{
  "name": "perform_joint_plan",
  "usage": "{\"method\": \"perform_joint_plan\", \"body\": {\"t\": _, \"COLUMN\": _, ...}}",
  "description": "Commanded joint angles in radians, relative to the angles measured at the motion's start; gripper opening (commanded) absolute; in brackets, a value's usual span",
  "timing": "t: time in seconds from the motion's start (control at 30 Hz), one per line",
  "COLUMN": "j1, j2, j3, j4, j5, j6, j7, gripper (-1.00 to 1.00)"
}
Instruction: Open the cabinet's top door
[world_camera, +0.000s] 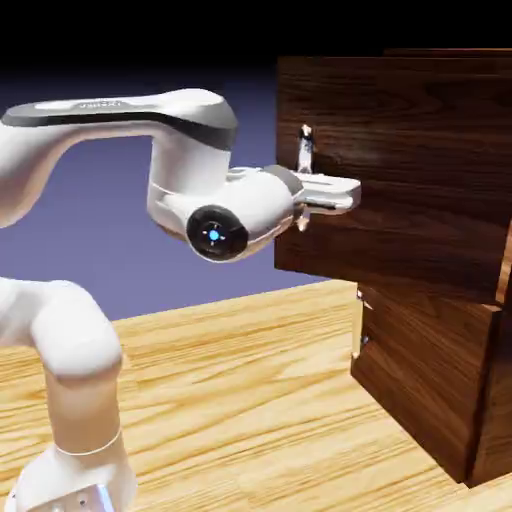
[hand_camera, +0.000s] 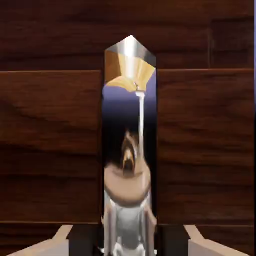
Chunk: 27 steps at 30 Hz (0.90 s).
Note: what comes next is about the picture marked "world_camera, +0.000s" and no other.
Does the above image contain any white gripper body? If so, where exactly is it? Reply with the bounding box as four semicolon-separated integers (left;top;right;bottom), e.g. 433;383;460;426
295;172;363;216

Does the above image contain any long silver door handle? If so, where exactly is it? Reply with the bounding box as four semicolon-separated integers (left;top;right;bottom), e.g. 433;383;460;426
295;122;319;233

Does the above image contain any dark wood cabinet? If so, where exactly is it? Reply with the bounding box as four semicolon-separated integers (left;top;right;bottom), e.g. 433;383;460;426
350;47;512;490

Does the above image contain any large dark wood cabinet door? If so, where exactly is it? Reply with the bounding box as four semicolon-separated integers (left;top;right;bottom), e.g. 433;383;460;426
274;55;512;306

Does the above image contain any short silver door handle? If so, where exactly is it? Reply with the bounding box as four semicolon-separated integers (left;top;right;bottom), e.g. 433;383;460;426
350;288;375;362

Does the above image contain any small dark wood cabinet door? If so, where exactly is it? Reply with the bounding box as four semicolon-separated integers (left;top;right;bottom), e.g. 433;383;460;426
350;282;502;484

